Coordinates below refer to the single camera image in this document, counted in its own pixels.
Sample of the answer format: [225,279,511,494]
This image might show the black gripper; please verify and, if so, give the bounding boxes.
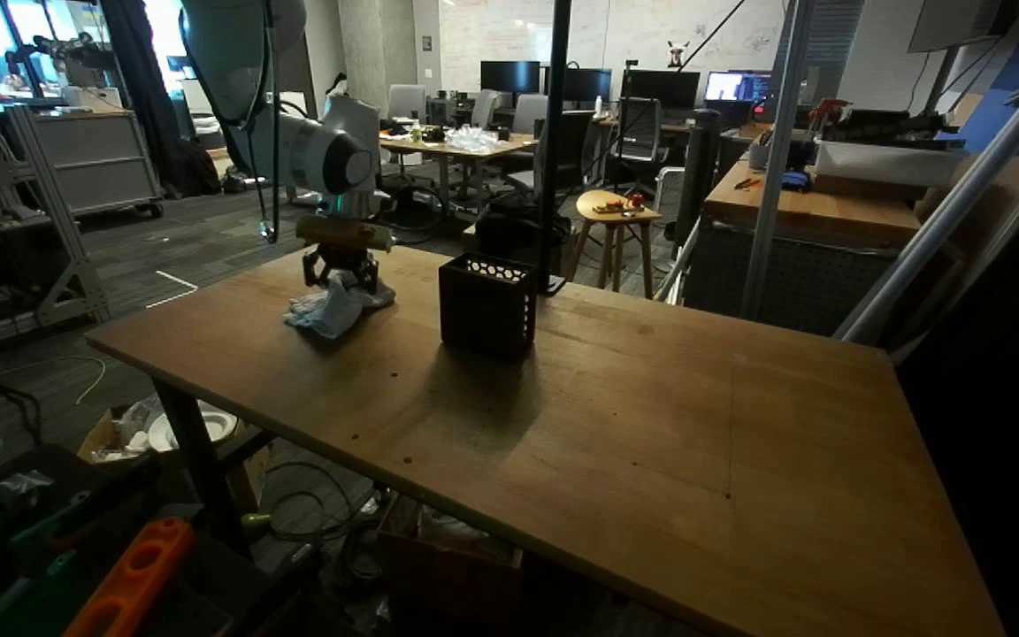
[296,241,384,299]

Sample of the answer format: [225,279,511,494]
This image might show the black perforated box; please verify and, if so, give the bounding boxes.
[435,252,543,361]

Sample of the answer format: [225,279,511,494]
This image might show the orange plastic object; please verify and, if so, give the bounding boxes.
[63,512,199,637]

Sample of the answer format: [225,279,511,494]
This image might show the black bag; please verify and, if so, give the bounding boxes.
[467,193,574,279]

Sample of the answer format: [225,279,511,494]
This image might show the black table leg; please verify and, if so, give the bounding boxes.
[153,378,248,551]

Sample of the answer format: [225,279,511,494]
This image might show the dark computer monitor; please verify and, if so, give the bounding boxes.
[619,67,705,115]
[478,56,545,98]
[560,63,614,109]

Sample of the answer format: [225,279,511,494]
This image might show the black vertical pole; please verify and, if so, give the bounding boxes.
[526,0,577,296]

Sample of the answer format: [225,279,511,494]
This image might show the grey rolling cabinet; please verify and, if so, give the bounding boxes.
[26,105,170,224]

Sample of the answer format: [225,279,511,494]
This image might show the round wooden stool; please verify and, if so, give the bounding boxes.
[561,188,664,299]

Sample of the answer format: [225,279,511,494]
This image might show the small red items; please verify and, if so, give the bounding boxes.
[593,191,649,220]

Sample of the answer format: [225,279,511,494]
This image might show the open cardboard box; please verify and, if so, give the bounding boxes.
[73,401,166,473]

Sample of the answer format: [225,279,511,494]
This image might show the grey metal shelf rack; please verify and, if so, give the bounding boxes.
[0,98,114,364]

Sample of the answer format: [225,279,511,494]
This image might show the black mesh office chair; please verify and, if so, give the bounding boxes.
[610,92,668,168]

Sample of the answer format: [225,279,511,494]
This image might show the lit computer monitor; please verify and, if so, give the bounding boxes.
[699,67,777,109]

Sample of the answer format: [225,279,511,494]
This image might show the silver upright pole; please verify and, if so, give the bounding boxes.
[736,0,819,322]

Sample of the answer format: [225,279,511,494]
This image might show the wooden top workbench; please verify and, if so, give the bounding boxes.
[684,152,972,337]

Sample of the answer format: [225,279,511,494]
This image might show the silver diagonal pole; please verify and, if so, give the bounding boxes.
[830,36,1019,345]

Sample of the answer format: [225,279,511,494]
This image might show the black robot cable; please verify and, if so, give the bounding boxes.
[184,0,290,245]

